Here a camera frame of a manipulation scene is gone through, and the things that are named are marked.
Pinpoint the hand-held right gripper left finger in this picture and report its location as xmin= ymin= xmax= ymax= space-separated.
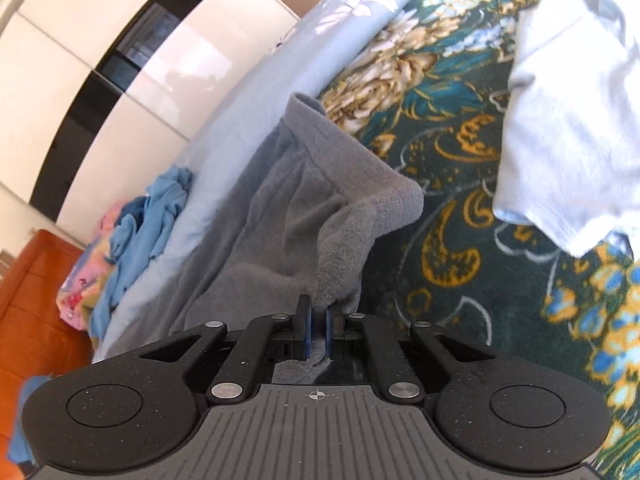
xmin=140 ymin=294 xmax=315 ymax=404

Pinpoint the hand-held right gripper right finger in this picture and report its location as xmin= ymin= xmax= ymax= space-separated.
xmin=325 ymin=307 xmax=501 ymax=404

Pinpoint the grey garment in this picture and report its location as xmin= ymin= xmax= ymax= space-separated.
xmin=92 ymin=91 xmax=426 ymax=386

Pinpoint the teal floral blanket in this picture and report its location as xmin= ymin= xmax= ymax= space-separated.
xmin=320 ymin=0 xmax=640 ymax=477

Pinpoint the light blue cloth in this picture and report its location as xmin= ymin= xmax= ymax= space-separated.
xmin=90 ymin=166 xmax=194 ymax=347

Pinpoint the dark blue cloth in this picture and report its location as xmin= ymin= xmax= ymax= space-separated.
xmin=107 ymin=195 xmax=151 ymax=261

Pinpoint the light blue floral quilt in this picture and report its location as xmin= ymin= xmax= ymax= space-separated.
xmin=95 ymin=0 xmax=455 ymax=347

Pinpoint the pink printed blanket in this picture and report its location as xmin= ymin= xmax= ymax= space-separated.
xmin=56 ymin=200 xmax=151 ymax=332

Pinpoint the carved wooden headboard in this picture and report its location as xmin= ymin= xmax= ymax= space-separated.
xmin=0 ymin=229 xmax=97 ymax=472

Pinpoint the white wardrobe with black band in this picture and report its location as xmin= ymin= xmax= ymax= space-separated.
xmin=0 ymin=0 xmax=362 ymax=252

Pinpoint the white garment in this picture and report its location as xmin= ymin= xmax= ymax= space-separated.
xmin=492 ymin=0 xmax=640 ymax=259

